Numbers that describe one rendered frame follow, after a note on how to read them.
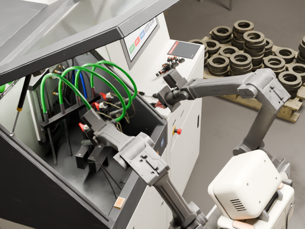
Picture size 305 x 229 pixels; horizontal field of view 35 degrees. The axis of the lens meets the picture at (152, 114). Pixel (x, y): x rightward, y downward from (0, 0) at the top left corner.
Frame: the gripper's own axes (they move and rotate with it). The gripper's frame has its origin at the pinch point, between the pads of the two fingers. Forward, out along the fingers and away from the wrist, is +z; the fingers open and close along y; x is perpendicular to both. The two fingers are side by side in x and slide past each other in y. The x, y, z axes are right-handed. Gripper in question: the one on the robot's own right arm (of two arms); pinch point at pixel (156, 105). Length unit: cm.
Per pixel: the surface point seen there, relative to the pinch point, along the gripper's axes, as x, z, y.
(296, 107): -169, 65, -90
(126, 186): 24.5, 19.6, -20.4
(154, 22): -68, 39, 28
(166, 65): -52, 35, 5
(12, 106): 35, 35, 36
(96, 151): 17.1, 33.8, -2.9
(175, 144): -35, 47, -33
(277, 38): -280, 118, -58
